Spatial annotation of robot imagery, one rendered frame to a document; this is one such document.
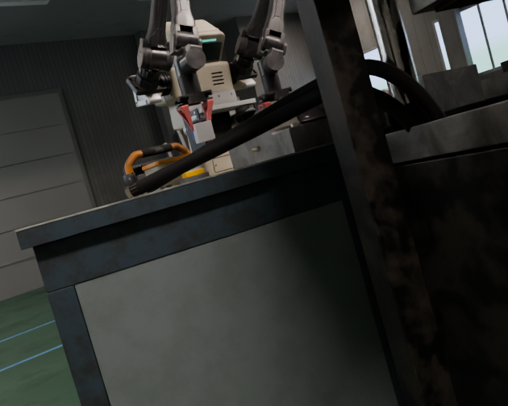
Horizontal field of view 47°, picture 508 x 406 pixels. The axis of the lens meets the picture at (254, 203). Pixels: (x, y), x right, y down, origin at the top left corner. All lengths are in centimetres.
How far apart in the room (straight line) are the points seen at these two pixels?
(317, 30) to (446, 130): 28
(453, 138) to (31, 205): 832
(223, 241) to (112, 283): 24
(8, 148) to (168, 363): 805
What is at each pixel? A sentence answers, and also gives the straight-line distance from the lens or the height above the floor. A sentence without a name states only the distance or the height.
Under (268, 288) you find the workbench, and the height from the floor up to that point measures 54.
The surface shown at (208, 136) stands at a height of 91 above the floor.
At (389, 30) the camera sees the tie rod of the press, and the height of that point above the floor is 97.
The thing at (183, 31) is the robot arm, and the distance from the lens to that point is 173.
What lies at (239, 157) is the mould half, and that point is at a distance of 176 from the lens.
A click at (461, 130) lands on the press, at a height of 76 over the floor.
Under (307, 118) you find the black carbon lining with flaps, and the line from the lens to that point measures 153.
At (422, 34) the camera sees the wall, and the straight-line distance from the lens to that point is 1044.
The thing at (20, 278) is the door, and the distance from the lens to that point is 896.
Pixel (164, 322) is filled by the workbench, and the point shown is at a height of 55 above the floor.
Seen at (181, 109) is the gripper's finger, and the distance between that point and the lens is 167.
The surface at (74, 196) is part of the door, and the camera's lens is 929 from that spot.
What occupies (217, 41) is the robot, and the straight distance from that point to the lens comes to 224.
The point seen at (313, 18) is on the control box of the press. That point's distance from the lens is 94.
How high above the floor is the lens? 79
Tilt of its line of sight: 3 degrees down
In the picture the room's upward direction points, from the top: 16 degrees counter-clockwise
